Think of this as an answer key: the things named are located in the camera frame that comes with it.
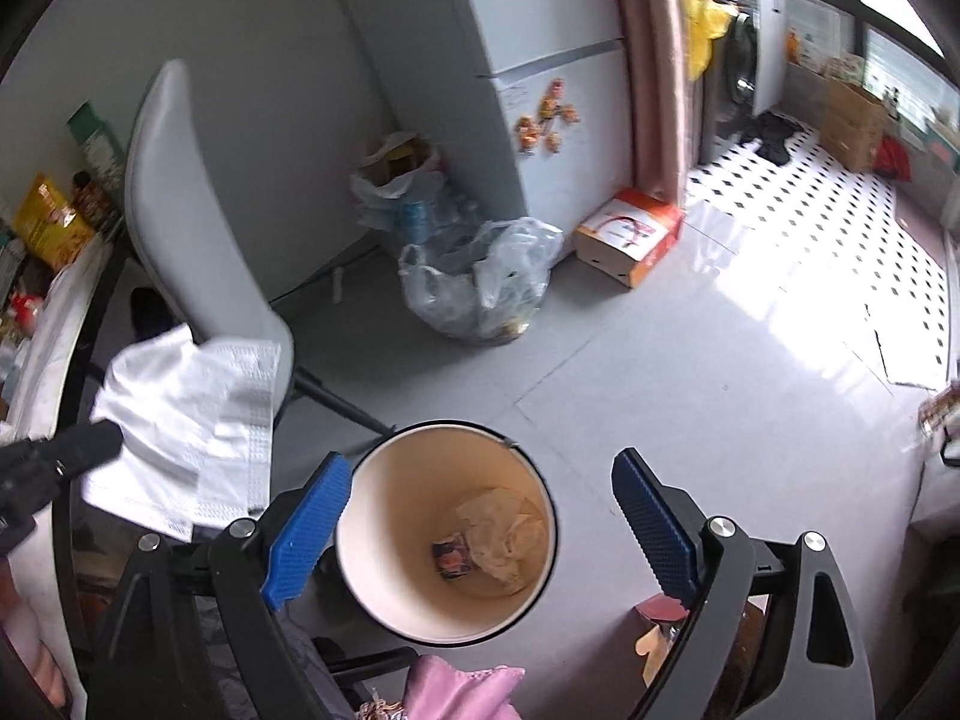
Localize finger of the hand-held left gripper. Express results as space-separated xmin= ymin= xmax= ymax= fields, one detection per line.
xmin=41 ymin=421 xmax=122 ymax=479

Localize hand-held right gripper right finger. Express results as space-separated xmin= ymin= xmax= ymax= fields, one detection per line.
xmin=611 ymin=448 xmax=877 ymax=720

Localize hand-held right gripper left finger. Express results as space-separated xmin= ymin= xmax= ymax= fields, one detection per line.
xmin=84 ymin=451 xmax=353 ymax=720

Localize white paper napkin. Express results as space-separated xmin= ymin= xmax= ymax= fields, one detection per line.
xmin=81 ymin=324 xmax=284 ymax=545

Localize round cream trash bin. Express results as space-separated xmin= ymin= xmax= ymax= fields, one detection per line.
xmin=335 ymin=424 xmax=557 ymax=646

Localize small printed wrapper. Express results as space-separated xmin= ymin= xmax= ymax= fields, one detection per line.
xmin=433 ymin=532 xmax=473 ymax=581

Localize paper wad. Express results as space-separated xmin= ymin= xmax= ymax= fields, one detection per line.
xmin=456 ymin=487 xmax=548 ymax=592

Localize person's left hand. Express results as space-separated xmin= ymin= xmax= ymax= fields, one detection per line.
xmin=0 ymin=585 xmax=67 ymax=707

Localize red and beige packet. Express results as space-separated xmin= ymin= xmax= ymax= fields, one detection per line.
xmin=634 ymin=592 xmax=692 ymax=685

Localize grey patterned pants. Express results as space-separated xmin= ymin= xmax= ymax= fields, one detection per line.
xmin=276 ymin=600 xmax=380 ymax=720

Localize red and white vase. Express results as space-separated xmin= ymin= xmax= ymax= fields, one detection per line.
xmin=7 ymin=291 xmax=47 ymax=335

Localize pink cloth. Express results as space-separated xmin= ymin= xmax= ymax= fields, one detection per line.
xmin=358 ymin=654 xmax=526 ymax=720

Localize yellow snack bag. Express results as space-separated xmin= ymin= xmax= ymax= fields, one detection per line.
xmin=15 ymin=174 xmax=96 ymax=271

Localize grey padded chair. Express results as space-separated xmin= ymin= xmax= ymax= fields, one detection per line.
xmin=124 ymin=60 xmax=395 ymax=437

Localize dark red snack packet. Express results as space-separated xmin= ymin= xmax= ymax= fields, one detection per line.
xmin=71 ymin=172 xmax=115 ymax=232

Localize orange and white box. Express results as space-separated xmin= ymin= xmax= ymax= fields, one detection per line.
xmin=574 ymin=187 xmax=686 ymax=290

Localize clear plastic bag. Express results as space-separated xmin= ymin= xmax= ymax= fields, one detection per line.
xmin=397 ymin=217 xmax=565 ymax=344

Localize tall green box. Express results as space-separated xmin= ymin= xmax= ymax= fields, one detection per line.
xmin=66 ymin=101 xmax=126 ymax=196

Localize plastic bag with cardboard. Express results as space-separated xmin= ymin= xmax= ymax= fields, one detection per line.
xmin=351 ymin=131 xmax=482 ymax=242

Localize black cloth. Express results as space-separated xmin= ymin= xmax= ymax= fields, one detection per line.
xmin=739 ymin=112 xmax=805 ymax=166

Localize gingerbread fridge magnets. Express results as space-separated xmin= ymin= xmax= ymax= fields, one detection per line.
xmin=516 ymin=79 xmax=584 ymax=156

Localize red bag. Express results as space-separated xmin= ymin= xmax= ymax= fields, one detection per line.
xmin=874 ymin=136 xmax=914 ymax=183

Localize large brown cardboard box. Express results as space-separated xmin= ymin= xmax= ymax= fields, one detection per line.
xmin=817 ymin=79 xmax=891 ymax=173

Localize dark washing machine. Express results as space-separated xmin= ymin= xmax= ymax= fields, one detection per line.
xmin=696 ymin=0 xmax=760 ymax=164

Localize white refrigerator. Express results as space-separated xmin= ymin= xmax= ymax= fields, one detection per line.
xmin=311 ymin=0 xmax=637 ymax=218

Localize yellow cloth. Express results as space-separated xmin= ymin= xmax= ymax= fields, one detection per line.
xmin=679 ymin=0 xmax=740 ymax=81

